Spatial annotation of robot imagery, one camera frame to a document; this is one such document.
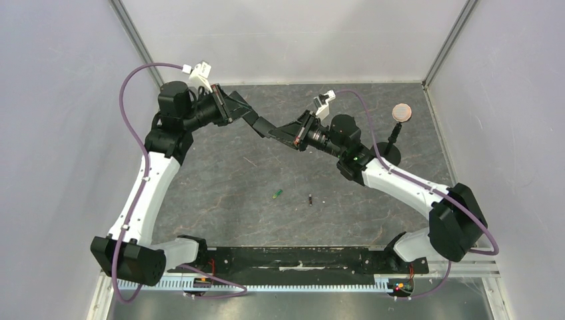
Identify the black stand with round disc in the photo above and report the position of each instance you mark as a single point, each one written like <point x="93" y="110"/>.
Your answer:
<point x="401" y="113"/>

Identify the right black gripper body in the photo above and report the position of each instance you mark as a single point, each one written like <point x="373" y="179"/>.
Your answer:
<point x="302" y="130"/>

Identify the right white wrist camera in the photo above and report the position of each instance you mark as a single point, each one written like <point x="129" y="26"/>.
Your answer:
<point x="321" y="102"/>

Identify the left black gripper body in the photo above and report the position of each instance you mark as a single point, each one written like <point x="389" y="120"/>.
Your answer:
<point x="213" y="108"/>

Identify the green battery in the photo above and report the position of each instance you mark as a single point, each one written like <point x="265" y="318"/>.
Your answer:
<point x="277" y="193"/>

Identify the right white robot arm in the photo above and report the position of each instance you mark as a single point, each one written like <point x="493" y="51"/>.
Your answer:
<point x="455" y="220"/>

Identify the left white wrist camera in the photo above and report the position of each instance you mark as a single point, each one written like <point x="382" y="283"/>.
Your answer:
<point x="198" y="75"/>

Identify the white toothed cable rail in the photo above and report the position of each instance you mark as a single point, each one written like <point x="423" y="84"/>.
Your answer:
<point x="181" y="283"/>

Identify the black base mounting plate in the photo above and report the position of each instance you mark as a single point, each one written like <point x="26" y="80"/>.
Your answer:
<point x="287" y="266"/>

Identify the black remote control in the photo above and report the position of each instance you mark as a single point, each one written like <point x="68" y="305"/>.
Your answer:
<point x="263" y="127"/>

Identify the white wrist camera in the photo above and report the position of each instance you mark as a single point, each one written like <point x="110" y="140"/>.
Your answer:
<point x="321" y="102"/>
<point x="198" y="75"/>

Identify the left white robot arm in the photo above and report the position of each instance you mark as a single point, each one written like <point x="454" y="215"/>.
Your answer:
<point x="127" y="252"/>

